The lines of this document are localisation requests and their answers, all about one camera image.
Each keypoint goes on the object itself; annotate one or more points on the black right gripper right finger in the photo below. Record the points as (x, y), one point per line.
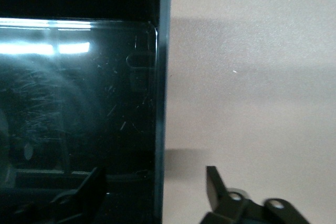
(220, 197)

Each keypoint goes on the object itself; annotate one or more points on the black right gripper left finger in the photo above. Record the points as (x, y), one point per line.
(84, 197)

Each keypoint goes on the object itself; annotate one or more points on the black plastic box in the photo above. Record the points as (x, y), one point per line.
(78, 90)

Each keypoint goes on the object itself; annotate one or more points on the large fabric table cover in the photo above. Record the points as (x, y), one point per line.
(249, 77)

